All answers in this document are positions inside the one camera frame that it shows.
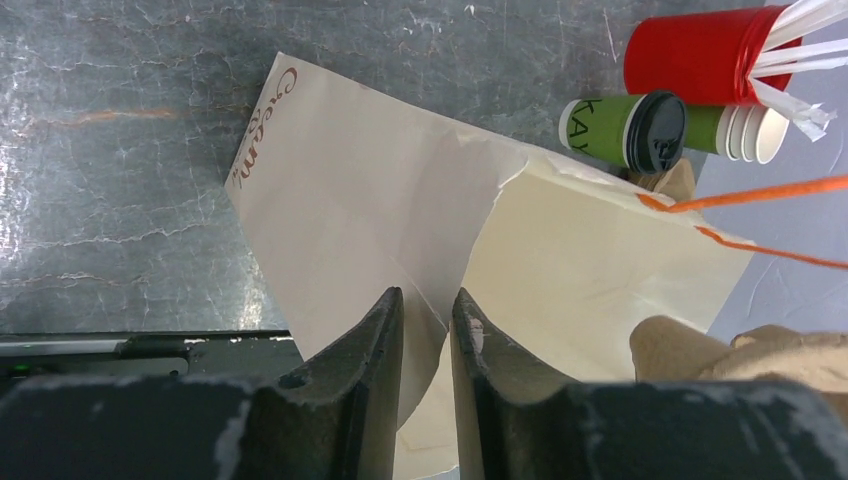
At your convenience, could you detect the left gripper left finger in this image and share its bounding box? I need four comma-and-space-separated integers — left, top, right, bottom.
1, 287, 404, 479

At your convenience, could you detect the green paper coffee cup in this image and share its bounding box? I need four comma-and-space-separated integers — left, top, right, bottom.
558, 95, 644, 168

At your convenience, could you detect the stack of paper cups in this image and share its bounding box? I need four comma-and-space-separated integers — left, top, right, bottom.
685, 106, 789, 165

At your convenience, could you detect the red straw holder cup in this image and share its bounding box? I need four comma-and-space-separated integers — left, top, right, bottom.
623, 5, 802, 106

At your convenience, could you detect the brown cardboard cup carrier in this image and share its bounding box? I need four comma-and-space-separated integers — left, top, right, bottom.
629, 316, 847, 422

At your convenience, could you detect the white wrapped straws bundle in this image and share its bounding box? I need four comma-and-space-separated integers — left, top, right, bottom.
747, 0, 847, 142

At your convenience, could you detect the black cup lid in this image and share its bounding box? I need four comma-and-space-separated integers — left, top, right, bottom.
624, 90, 688, 175

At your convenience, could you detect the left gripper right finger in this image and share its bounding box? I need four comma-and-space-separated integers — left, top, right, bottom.
450, 290, 847, 479

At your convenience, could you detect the paper takeout bag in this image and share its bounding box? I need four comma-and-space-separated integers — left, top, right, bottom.
226, 53, 757, 478

